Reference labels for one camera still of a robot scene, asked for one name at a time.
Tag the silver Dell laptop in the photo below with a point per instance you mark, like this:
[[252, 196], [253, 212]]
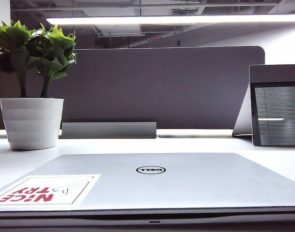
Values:
[[161, 186]]

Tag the grey desk divider panel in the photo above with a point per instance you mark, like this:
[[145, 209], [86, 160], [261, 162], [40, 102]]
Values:
[[161, 87]]

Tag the long ceiling light strip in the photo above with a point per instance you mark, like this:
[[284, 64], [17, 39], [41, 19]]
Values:
[[161, 20]]

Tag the white ribbed plant pot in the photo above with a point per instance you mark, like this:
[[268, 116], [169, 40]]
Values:
[[31, 123]]

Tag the white Nice Try sticker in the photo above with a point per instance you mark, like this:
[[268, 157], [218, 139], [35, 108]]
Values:
[[47, 191]]

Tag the black tablet with screen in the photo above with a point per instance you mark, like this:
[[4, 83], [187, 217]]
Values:
[[277, 116]]

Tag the green artificial plant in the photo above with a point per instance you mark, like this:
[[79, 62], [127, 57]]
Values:
[[29, 50]]

